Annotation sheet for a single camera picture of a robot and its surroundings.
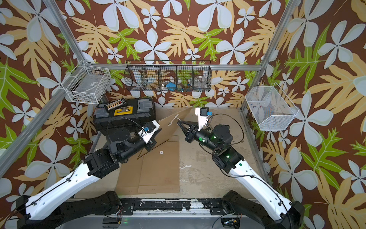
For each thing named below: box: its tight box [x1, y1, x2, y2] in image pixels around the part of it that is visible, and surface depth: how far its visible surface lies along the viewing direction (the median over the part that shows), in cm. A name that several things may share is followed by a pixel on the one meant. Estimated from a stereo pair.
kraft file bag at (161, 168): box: [138, 135, 180, 194], surface depth 86 cm
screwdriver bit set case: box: [103, 97, 128, 111], surface depth 98 cm
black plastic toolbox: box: [93, 97, 157, 135], surface depth 95 cm
